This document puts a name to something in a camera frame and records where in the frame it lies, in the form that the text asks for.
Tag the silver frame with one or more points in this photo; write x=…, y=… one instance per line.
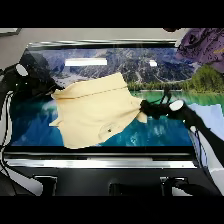
x=100, y=163

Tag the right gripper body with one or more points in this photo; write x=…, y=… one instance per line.
x=149, y=108

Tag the purple patterned garment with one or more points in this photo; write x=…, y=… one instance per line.
x=205, y=45

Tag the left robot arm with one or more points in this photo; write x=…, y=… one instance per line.
x=16, y=78

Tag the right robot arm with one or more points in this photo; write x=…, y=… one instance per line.
x=196, y=121

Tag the cream yellow shirt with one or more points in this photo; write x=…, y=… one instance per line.
x=95, y=110

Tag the pale blue garment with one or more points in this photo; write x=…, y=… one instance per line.
x=210, y=116

